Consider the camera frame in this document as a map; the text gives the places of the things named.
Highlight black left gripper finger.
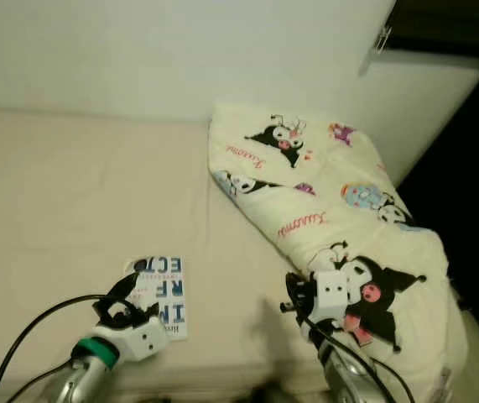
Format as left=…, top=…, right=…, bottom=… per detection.
left=103, top=258, right=151, bottom=310

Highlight white book blue letters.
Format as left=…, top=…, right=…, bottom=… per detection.
left=123, top=255, right=190, bottom=342

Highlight cream cartoon print blanket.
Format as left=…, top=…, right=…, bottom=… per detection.
left=208, top=102, right=466, bottom=403

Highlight bed with beige sheet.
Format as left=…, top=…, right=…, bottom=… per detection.
left=0, top=105, right=466, bottom=400

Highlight black cabinet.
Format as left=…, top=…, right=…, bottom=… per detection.
left=394, top=55, right=479, bottom=370

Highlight dark window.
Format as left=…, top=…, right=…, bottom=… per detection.
left=380, top=0, right=479, bottom=61

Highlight metal window latch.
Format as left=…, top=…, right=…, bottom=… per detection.
left=373, top=24, right=393, bottom=53

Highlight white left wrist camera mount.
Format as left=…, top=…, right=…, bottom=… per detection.
left=112, top=315, right=172, bottom=364

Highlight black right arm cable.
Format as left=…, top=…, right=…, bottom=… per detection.
left=279, top=273, right=416, bottom=403

